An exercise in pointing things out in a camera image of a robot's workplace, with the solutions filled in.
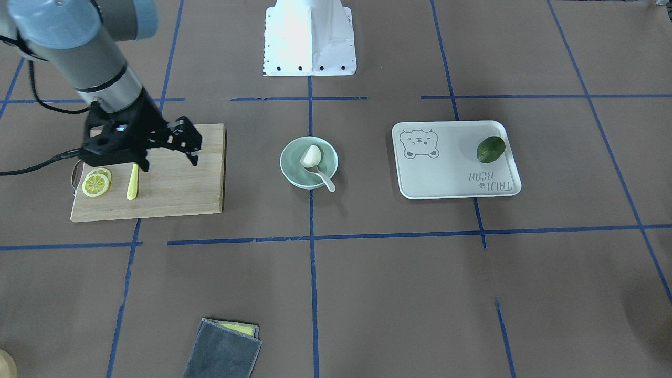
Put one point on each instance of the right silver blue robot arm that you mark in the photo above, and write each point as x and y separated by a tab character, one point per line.
80	39

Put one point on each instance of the grey yellow folded cloth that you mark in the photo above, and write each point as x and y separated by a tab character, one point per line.
223	349

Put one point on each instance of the light green bowl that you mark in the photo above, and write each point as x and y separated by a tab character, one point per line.
293	162

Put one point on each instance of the stacked lemon slices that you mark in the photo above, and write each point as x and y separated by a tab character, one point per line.
97	182

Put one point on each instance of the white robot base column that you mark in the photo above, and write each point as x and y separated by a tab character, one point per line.
309	38

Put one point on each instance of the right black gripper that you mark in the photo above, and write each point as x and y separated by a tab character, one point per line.
148	122

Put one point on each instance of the bamboo cutting board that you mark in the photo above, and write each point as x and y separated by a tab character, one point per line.
172	187

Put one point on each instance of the green avocado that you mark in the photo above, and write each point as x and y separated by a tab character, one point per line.
491	149

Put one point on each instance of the white bear tray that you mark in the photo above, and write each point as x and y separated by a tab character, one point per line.
438	160

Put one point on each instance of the yellow plastic knife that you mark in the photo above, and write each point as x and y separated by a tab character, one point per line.
133	183

